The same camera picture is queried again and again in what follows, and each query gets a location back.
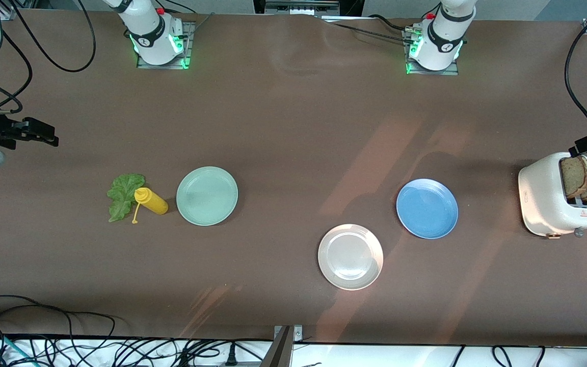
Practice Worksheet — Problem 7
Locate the green lettuce leaf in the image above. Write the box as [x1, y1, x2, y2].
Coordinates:
[107, 173, 146, 223]

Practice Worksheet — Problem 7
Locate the yellow mustard squeeze bottle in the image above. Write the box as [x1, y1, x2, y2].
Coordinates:
[131, 187, 169, 225]

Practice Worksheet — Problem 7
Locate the beige plate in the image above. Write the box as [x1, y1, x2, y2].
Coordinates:
[318, 224, 384, 291]

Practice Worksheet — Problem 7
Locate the mint green plate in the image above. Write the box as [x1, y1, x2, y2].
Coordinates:
[176, 166, 239, 226]

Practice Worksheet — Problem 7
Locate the blue plate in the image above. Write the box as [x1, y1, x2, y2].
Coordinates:
[396, 178, 459, 240]

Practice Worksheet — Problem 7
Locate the white two-slot toaster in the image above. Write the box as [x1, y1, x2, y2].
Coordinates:
[518, 152, 587, 239]

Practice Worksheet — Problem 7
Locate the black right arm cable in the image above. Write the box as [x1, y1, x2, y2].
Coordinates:
[3, 0, 96, 73]

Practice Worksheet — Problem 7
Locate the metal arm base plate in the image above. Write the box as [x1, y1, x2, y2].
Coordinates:
[405, 28, 460, 76]
[137, 21, 195, 69]

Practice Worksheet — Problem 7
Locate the black base supply cable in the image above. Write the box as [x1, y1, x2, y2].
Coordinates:
[322, 14, 419, 42]

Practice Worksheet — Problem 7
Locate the black equipment frame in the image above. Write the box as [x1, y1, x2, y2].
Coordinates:
[253, 0, 364, 16]

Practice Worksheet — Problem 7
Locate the aluminium frame post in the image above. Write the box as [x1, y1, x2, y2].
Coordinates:
[259, 325, 304, 367]

